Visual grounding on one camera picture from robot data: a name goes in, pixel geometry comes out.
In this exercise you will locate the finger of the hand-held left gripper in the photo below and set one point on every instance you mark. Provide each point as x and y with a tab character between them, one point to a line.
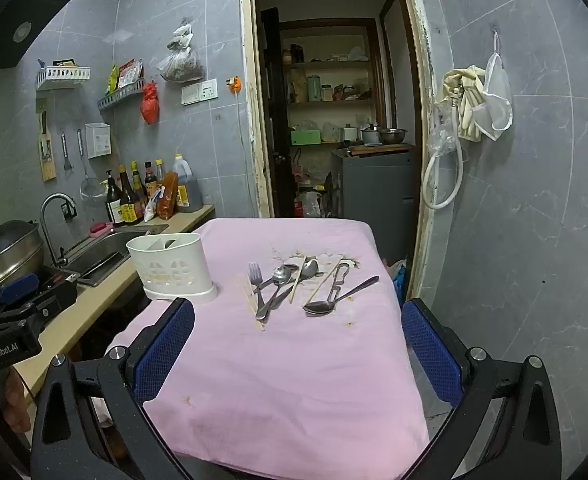
56	302
19	287

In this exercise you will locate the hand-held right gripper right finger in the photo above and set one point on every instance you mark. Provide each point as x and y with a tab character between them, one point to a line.
431	355

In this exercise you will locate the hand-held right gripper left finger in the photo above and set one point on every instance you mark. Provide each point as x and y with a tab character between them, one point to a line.
166	355

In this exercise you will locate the white plastic utensil holder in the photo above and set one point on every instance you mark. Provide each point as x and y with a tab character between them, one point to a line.
174	270

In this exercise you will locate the metal fork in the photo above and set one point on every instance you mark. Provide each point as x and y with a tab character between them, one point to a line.
257	280

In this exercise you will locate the metal peeler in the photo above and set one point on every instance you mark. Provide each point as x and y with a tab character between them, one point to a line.
335	287

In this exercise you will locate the large metal spoon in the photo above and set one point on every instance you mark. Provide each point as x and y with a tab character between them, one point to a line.
319	308

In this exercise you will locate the person's left hand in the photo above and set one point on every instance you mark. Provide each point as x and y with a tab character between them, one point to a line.
18	400

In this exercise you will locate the black gas stove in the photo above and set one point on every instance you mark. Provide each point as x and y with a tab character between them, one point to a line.
61	276

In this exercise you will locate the beige kitchen counter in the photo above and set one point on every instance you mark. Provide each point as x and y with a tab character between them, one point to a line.
94	305

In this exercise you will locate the steel pot with lid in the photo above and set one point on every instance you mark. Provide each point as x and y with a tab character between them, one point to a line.
6	250

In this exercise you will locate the steel kitchen sink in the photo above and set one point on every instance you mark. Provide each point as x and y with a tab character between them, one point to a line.
109	250

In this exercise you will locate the blue plastic bag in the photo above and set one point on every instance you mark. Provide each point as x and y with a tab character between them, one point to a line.
398	280

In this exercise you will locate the pink sponge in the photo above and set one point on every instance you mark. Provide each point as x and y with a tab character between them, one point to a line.
101	228

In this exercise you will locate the metal kitchen faucet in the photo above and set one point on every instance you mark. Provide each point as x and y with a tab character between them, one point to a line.
54	197

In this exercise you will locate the black pump bottle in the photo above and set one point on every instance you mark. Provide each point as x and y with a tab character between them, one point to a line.
113	205

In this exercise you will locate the hanging metal skimmer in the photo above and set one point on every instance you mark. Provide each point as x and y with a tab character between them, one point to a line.
91	191

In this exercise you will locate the pink floral tablecloth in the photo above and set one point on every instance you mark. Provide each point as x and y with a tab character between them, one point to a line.
284	385

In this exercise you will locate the dark soy sauce bottle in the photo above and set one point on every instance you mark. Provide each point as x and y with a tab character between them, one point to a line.
129	205

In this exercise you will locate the wooden knife holder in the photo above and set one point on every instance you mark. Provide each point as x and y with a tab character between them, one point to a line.
48	165

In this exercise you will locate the white seasoning packet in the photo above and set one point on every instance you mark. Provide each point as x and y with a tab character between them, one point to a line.
153	210

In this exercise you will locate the hanging metal spatula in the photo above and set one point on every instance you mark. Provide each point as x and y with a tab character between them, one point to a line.
66	160

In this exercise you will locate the yellow cap sauce bottle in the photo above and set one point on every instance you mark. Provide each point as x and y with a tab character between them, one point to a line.
137	180

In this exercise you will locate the orange seasoning packet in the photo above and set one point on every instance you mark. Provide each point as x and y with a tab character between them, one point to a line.
168	200

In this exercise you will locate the red label sauce bottle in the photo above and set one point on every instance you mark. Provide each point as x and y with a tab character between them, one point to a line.
150	177

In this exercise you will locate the large oil jug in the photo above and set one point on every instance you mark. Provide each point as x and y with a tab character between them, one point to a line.
189	190

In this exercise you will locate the slim yellow cap bottle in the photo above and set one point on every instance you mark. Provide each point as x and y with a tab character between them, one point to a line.
160	170

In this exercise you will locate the grey cabinet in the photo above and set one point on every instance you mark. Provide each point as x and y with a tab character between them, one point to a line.
373	195

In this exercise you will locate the clear plastic jug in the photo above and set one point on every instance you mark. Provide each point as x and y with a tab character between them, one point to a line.
311	205

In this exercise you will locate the wooden cutting board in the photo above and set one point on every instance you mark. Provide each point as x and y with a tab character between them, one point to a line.
378	149

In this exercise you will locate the red plastic bag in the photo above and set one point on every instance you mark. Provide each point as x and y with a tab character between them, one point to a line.
150	105

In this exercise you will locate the clear plastic bag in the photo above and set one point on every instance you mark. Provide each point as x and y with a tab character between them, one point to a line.
441	135

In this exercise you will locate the steel bowl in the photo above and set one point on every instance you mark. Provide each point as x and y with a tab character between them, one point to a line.
392	136

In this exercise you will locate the yellow snack packet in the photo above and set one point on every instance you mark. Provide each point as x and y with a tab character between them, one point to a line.
112	80

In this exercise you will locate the small steel pot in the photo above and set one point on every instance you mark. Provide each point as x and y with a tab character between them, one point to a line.
371	135

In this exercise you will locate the white cooker pot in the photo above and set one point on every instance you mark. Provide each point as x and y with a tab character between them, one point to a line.
351	133

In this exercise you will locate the red snack packets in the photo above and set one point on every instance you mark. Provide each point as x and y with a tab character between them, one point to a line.
130	72

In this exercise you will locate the green box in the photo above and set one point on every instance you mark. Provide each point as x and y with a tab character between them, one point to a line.
306	137

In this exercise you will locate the clear bag of dried goods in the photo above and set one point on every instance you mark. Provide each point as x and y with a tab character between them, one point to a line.
179	67

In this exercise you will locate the dark wooden door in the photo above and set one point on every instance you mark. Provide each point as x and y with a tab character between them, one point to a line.
274	110

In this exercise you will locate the black range hood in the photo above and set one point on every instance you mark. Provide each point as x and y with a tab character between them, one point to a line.
19	15

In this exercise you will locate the wooden storage shelf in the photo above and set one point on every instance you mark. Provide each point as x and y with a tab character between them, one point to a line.
324	104

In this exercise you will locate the white mesh bag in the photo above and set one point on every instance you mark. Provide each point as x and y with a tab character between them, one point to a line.
498	90

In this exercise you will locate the white jar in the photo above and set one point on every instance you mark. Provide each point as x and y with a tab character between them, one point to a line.
327	93

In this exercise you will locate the green thermos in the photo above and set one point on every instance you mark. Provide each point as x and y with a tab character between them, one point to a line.
314	90

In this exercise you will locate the white wall box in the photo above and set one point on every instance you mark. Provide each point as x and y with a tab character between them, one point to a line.
98	140

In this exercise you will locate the white wall basket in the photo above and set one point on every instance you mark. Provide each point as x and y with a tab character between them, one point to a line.
61	76

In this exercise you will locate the grey wall shelf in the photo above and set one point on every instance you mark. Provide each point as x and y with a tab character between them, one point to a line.
119	95

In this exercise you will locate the white wall socket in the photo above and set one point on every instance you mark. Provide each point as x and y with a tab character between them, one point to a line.
199	92

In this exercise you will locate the worn white door frame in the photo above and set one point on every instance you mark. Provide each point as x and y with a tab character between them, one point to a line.
254	110

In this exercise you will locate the orange wall hook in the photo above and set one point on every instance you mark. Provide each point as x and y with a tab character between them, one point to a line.
235	85

